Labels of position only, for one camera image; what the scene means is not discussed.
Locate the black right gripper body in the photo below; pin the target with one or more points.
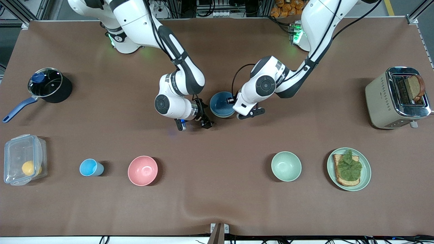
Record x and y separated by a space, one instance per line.
201 113

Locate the blue bowl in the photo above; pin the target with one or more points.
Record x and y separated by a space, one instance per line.
219 103

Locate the light green bowl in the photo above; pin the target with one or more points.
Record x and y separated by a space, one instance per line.
220 116
286 166

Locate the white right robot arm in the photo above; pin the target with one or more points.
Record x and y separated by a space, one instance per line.
173 105

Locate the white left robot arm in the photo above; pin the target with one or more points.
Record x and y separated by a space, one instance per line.
264 84

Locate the pink bowl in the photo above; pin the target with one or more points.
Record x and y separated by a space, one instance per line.
142 170

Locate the brown table cover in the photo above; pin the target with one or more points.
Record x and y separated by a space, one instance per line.
217 203

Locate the small white power strip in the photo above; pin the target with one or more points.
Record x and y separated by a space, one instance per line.
222 14

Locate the bag of orange snacks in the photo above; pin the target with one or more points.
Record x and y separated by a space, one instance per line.
288 8

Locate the blue plastic cup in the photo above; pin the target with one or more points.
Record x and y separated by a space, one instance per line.
89 167

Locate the green lettuce leaf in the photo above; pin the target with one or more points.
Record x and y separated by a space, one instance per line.
349 167

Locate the toasted bread slice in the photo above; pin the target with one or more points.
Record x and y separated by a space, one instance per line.
346 183

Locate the beige and chrome toaster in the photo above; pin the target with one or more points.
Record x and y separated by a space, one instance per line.
378 101

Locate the light green plate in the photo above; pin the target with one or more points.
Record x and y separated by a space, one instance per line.
366 173

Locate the glass lid with blue knob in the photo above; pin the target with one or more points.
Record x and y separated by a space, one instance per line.
45 83

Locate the brown toast slice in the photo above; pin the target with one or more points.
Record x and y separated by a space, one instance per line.
415 87

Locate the yellow lemon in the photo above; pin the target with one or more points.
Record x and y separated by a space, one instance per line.
28 168

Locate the clear plastic lidded container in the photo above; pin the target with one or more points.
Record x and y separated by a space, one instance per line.
17 152

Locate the grey metal bracket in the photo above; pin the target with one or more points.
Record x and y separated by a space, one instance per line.
219 232

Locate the aluminium frame profile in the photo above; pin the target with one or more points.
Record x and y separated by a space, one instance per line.
20 12
420 10

